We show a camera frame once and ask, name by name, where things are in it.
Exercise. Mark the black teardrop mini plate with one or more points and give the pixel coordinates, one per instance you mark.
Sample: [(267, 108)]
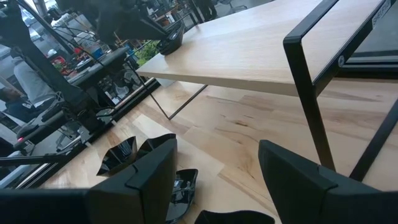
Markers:
[(168, 49), (175, 34)]

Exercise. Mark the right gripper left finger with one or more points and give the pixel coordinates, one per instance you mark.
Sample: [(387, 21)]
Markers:
[(140, 193)]

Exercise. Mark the black square wavy plate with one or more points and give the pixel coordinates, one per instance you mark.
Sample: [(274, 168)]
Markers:
[(233, 217), (121, 155)]

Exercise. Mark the wooden shelf black legs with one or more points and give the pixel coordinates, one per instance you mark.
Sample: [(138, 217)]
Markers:
[(248, 46)]

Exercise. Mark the black leaf mini plate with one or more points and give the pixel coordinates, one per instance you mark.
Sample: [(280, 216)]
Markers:
[(183, 193)]

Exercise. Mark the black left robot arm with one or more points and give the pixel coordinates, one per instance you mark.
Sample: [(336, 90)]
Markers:
[(15, 31)]

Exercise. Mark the small green potted plant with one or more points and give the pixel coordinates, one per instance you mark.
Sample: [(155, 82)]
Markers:
[(146, 53)]

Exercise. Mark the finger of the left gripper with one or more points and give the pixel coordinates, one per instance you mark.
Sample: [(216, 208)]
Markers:
[(140, 31)]

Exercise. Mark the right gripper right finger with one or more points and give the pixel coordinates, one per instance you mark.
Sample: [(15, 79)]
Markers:
[(298, 193)]

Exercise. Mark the black desk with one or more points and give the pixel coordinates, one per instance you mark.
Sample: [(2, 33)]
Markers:
[(102, 65)]

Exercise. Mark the person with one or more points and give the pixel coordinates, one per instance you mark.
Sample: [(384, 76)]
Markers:
[(31, 81), (18, 107)]

